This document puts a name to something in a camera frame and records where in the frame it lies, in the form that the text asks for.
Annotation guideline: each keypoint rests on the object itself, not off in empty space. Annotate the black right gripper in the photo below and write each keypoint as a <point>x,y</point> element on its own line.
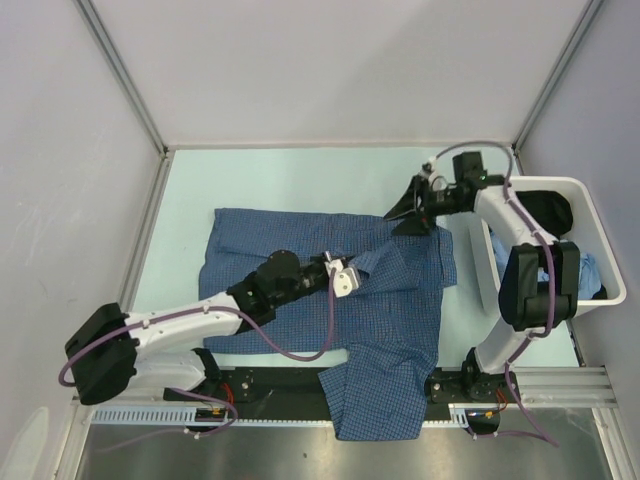
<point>408,207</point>

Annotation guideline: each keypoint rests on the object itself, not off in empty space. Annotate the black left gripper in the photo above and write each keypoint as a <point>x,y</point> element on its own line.
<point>320,259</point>

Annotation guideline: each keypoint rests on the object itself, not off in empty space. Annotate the blue plaid long sleeve shirt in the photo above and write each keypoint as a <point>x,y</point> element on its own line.
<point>389,326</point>

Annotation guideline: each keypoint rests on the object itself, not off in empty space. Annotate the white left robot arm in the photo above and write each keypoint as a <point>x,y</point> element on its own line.
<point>114,351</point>

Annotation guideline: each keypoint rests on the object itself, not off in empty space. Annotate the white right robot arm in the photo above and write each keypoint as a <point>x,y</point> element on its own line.
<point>539,288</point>

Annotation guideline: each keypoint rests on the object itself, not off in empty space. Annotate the black garment in bin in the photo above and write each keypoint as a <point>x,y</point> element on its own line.
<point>550,209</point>

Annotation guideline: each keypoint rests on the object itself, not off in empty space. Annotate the light blue garment in bin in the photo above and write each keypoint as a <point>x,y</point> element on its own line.
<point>590,284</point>

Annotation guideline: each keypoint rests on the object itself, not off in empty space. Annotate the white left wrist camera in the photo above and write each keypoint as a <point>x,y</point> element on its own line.
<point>344,279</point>

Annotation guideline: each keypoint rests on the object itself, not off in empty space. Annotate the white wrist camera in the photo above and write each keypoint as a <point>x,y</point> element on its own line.
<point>430,176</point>
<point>344,279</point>

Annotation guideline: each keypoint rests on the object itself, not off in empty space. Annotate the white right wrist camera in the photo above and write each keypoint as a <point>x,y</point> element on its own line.
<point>430,176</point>

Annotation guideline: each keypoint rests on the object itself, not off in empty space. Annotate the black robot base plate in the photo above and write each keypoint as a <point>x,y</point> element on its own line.
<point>280,395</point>

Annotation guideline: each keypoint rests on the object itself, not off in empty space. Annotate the left aluminium corner post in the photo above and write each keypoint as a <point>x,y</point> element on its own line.
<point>113,58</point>

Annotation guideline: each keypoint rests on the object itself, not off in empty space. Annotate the aluminium corner post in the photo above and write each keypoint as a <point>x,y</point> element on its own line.
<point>559,69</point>
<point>113,58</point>

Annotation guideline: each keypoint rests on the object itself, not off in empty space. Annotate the aluminium front rail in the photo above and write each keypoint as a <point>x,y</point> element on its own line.
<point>565,387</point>

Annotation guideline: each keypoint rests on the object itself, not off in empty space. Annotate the white slotted cable duct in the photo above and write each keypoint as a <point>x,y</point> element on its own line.
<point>143,415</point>

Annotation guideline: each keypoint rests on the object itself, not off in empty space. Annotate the right aluminium corner post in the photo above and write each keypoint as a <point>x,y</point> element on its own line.
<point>559,69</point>

